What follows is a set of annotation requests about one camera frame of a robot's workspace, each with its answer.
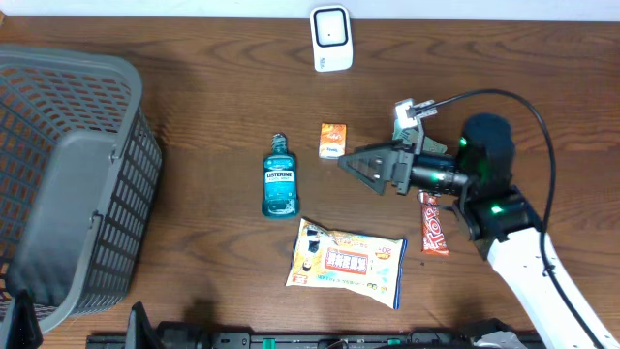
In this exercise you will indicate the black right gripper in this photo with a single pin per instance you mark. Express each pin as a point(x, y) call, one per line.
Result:
point(399, 165)

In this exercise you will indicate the small teal wipes pack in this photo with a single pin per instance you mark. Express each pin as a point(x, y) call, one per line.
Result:
point(411, 136)

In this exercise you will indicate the small orange box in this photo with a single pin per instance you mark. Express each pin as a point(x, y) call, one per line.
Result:
point(332, 140)

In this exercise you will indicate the red Top chocolate bar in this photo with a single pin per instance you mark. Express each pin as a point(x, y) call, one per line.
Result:
point(433, 240)

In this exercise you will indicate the teal Listerine mouthwash bottle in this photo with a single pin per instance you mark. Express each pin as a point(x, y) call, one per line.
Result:
point(280, 196)

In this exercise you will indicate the large white wet wipes pack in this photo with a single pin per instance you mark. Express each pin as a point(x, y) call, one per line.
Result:
point(367, 265)

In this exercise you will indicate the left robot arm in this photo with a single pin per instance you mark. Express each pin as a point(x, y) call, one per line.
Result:
point(21, 329)

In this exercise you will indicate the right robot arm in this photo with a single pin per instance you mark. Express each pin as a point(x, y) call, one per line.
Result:
point(498, 219)

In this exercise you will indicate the white barcode scanner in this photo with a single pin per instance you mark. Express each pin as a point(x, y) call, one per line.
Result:
point(332, 40)

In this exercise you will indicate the grey plastic shopping basket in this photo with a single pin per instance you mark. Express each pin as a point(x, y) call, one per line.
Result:
point(79, 171)

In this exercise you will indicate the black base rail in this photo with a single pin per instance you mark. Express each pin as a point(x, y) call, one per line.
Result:
point(487, 334)

